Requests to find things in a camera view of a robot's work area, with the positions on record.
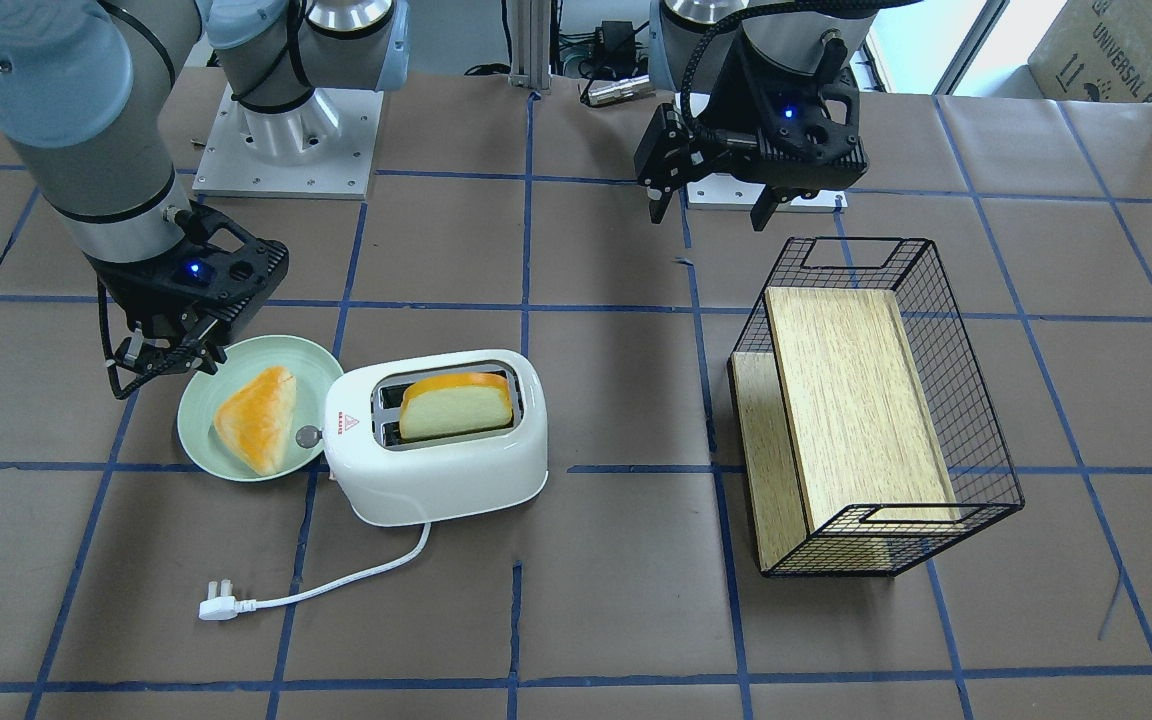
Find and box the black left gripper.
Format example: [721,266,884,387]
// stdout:
[634,36,869,232]

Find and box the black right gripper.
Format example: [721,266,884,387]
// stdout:
[90,200,291,376]

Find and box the white two-slot toaster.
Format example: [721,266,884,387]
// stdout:
[296,348,550,526]

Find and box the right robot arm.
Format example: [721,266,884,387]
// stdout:
[0,1,410,387]

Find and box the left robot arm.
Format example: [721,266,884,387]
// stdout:
[634,1,890,232]

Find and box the bread slice in toaster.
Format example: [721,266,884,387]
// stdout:
[397,372,515,442]

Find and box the light green plate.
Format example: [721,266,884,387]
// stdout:
[175,334,343,482]

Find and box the triangular bread on plate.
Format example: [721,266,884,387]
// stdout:
[212,365,298,477]

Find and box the wooden board in basket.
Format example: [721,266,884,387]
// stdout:
[730,287,967,577]

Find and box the cardboard box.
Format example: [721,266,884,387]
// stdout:
[1028,1,1152,103]

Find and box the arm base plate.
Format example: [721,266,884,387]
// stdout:
[687,172,849,214]
[194,88,385,200]

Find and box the aluminium frame post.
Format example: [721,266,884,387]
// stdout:
[506,0,558,94]

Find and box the white power cord with plug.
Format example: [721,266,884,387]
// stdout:
[198,521,433,622]

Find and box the black wire basket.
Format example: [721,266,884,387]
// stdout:
[732,237,1025,577]

